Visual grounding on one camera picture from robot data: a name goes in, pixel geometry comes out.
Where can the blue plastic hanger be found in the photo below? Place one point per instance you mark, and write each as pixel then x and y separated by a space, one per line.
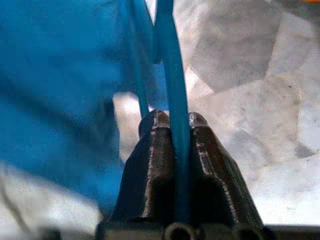
pixel 178 100

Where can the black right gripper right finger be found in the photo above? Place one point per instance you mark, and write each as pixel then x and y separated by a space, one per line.
pixel 215 180

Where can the blue shirt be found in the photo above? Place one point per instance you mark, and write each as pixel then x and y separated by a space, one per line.
pixel 50 75

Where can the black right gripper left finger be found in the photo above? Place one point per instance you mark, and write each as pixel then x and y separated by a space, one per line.
pixel 155 175

